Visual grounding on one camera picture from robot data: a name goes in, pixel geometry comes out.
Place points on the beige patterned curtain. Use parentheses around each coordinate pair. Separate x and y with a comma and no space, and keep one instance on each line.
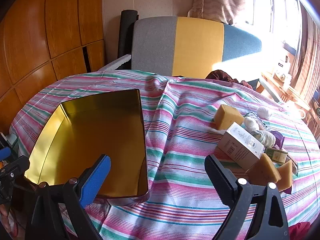
(308,62)
(217,0)

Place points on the dark red cloth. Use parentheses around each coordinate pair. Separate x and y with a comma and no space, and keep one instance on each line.
(220,76)

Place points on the white plastic-wrapped ball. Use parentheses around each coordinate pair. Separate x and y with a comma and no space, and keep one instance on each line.
(264,112)
(250,124)

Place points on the small green box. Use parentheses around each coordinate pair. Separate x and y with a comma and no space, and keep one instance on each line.
(276,156)

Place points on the clear cracker packet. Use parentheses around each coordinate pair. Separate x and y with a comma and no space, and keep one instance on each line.
(263,124)

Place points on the purple snack packet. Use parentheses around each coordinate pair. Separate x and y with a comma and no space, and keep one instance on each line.
(279,140)

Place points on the red garment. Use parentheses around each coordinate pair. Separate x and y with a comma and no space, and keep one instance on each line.
(300,231)

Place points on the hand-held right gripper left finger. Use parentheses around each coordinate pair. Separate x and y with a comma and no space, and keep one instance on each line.
(96,180)

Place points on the white sock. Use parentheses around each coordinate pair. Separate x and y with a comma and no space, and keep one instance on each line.
(265,138)

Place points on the gold tin box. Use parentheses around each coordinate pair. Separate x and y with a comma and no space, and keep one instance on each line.
(100,130)

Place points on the striped tablecloth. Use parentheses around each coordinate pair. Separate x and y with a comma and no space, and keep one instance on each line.
(180,142)

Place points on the grey yellow blue armchair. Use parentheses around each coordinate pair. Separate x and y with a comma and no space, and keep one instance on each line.
(195,47)

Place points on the white box with dark label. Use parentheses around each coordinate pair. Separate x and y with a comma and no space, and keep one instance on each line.
(284,65)

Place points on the wooden wardrobe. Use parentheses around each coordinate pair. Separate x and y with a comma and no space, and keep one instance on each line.
(37,42)

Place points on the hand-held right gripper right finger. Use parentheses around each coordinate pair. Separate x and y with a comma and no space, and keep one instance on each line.
(220,177)

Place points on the black rolled mat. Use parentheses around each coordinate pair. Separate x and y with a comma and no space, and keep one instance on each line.
(126,35)

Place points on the white cardboard box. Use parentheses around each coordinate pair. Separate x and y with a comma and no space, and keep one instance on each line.
(240,146)

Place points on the white foam strip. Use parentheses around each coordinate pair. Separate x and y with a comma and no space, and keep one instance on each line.
(117,63)

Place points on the window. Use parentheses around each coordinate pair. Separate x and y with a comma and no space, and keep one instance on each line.
(277,10)

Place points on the wooden side table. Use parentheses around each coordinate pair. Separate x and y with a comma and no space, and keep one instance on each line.
(290,92)

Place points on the stained yellow sponge block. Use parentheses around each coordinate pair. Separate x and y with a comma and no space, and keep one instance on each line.
(263,170)

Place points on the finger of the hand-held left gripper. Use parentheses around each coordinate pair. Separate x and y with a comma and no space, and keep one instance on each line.
(15,167)
(5,153)

